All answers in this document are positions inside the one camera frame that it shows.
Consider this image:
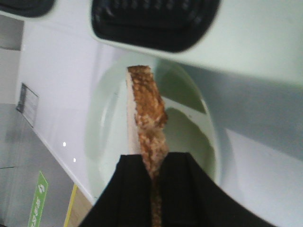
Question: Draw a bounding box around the light green plate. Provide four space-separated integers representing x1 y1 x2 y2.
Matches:
85 57 221 201

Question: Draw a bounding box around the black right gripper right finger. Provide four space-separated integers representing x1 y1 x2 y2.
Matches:
160 152 257 227

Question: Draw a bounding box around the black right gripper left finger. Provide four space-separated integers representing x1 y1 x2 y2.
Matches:
80 155 152 227

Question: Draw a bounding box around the green breakfast maker base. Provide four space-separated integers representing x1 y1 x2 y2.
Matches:
0 0 303 86

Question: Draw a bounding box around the bread slice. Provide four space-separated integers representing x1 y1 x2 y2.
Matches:
126 65 169 227

